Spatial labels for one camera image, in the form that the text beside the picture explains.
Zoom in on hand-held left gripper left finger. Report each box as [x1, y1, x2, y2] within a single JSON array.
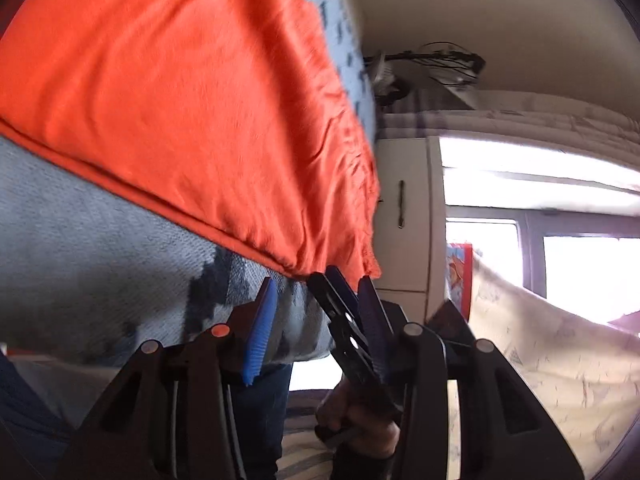
[[55, 276, 281, 480]]

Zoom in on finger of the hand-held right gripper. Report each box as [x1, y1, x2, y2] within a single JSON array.
[[306, 272, 402, 414], [325, 265, 362, 317]]

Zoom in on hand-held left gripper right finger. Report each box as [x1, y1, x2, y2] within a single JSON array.
[[356, 275, 584, 480]]

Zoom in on orange pants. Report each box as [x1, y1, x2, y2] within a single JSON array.
[[0, 0, 383, 282]]

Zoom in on person's right forearm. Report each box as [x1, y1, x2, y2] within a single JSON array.
[[331, 447, 397, 480]]

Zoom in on person's right hand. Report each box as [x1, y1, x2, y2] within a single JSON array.
[[315, 377, 402, 460]]

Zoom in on white cabinet door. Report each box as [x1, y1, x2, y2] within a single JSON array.
[[374, 135, 449, 322]]

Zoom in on dark blue jeans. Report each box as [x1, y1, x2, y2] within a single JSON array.
[[0, 352, 294, 480]]

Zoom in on striped cloth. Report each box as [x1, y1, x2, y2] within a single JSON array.
[[277, 390, 343, 480]]

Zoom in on cream printed cloth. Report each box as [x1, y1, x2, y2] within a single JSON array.
[[446, 254, 640, 480]]

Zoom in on window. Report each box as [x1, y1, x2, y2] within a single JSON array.
[[439, 135, 640, 327]]

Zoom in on grey patterned blanket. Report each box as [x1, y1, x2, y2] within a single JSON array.
[[0, 0, 379, 367]]

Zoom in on black tripod stand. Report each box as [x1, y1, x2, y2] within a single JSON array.
[[362, 41, 487, 107]]

